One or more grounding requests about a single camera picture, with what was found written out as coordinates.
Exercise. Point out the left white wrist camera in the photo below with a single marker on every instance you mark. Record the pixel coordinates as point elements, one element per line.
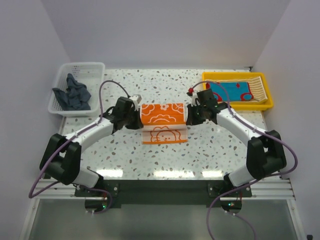
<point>136,98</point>

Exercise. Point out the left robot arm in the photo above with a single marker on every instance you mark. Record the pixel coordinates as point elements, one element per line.
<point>62,156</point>

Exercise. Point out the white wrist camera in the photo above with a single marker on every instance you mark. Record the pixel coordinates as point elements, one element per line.
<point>194,99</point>
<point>136,98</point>

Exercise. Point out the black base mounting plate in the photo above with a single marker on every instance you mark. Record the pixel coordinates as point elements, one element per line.
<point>162,192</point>

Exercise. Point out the dark grey towel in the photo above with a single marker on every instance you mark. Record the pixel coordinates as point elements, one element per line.
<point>76,96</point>

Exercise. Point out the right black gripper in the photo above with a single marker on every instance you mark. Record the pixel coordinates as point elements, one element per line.
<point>192,120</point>

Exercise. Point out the orange white patterned cloth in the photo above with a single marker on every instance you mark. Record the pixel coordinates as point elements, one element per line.
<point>164,123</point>

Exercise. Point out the yellow striped Doraemon towel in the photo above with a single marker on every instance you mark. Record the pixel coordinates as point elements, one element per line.
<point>255,85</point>

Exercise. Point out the yellow plastic tray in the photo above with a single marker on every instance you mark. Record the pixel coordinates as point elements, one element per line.
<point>242,106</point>

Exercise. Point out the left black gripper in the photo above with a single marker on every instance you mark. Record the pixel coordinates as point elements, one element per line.
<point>137,123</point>

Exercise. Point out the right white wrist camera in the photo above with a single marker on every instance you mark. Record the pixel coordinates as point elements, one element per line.
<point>194,99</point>

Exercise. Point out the red patterned towel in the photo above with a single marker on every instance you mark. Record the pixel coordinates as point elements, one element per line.
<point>234,91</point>

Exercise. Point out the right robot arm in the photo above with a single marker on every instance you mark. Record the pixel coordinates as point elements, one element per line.
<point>264,155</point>

